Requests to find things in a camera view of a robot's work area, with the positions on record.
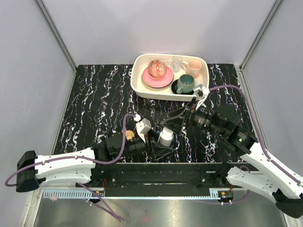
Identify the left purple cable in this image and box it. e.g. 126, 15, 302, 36
4, 113, 123, 222

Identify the white pill bottle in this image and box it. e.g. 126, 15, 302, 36
158, 127, 173, 147

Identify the cream plate under pink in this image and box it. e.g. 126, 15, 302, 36
141, 79, 171, 91

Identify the black saucer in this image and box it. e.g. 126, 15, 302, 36
171, 80, 194, 95

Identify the pink ceramic mug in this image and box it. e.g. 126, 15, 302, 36
182, 60, 202, 79

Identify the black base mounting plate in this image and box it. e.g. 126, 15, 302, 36
88, 163, 232, 197

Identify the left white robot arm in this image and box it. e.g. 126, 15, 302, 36
16, 128, 173, 192

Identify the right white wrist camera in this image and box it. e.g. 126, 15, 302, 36
193, 84, 210, 110

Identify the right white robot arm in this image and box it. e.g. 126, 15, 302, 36
161, 104, 303, 218

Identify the purple cable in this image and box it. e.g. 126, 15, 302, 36
205, 85, 303, 206
4, 113, 123, 222

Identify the white slotted cable duct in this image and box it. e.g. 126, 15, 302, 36
43, 190, 220, 200

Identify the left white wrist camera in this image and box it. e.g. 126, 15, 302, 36
134, 114, 151, 142

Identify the orange patterned bowl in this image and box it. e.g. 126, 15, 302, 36
148, 60, 167, 79

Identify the white rectangular dish tub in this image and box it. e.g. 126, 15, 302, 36
130, 54, 210, 102

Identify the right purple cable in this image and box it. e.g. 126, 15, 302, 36
205, 85, 303, 206

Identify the green ceramic mug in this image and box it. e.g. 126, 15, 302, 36
176, 74, 195, 94

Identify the clear drinking glass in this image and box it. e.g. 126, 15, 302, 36
171, 55, 182, 73

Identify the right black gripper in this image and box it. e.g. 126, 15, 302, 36
160, 96, 226, 137

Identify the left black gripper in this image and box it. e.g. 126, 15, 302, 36
116, 130, 174, 160

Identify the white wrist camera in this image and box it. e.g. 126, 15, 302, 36
193, 84, 210, 110
134, 114, 151, 142

